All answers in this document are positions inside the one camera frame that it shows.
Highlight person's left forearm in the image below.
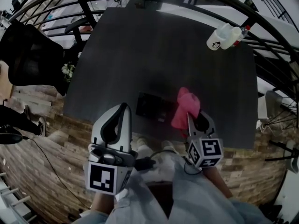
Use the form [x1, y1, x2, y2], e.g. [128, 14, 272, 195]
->
[89, 191, 118, 217]

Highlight black mesh office chair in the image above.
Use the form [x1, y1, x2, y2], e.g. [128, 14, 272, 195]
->
[0, 23, 65, 97]

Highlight person's light grey trousers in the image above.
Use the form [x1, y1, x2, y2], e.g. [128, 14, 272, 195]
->
[70, 146, 274, 224]

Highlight grey box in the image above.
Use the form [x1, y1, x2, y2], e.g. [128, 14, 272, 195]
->
[257, 90, 284, 120]

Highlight white flower bunch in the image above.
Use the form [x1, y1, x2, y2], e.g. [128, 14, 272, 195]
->
[61, 63, 76, 83]

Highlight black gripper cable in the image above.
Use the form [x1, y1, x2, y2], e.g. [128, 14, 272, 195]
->
[135, 149, 203, 176]

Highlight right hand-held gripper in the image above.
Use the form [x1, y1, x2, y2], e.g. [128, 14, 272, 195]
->
[185, 111, 224, 169]

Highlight person's right white shoe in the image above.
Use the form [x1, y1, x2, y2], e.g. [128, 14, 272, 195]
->
[161, 140, 181, 155]

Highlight person's white shoe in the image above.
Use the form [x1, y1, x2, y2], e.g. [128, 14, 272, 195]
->
[135, 136, 153, 150]
[161, 140, 181, 155]

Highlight white mug with black print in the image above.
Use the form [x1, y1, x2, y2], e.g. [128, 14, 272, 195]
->
[206, 23, 232, 51]

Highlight white chair with black arms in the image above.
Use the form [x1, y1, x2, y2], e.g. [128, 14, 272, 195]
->
[265, 139, 299, 174]

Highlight black chair armrest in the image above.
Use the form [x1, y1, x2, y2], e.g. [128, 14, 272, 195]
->
[64, 17, 94, 35]

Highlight pink cloth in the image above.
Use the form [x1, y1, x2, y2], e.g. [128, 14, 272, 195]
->
[170, 86, 202, 132]

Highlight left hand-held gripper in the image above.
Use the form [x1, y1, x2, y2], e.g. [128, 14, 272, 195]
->
[85, 103, 139, 196]

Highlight black round stand base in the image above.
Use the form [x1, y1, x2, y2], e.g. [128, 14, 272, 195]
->
[0, 127, 24, 145]

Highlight clear bottle with red cap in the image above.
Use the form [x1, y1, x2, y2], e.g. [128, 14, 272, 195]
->
[232, 25, 251, 48]

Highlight person's left white shoe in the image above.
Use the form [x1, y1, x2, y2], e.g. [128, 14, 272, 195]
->
[135, 136, 153, 150]

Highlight plain white cup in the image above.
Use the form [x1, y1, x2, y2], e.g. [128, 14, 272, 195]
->
[220, 26, 242, 50]

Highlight black floor cable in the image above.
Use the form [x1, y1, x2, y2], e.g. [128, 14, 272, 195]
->
[22, 136, 92, 211]

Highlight person's right forearm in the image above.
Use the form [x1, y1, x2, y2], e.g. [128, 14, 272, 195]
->
[201, 165, 234, 199]

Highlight black metal railing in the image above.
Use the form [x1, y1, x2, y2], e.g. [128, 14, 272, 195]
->
[7, 0, 299, 107]

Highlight black keypad device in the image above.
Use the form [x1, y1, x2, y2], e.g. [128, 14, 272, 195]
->
[135, 91, 175, 123]

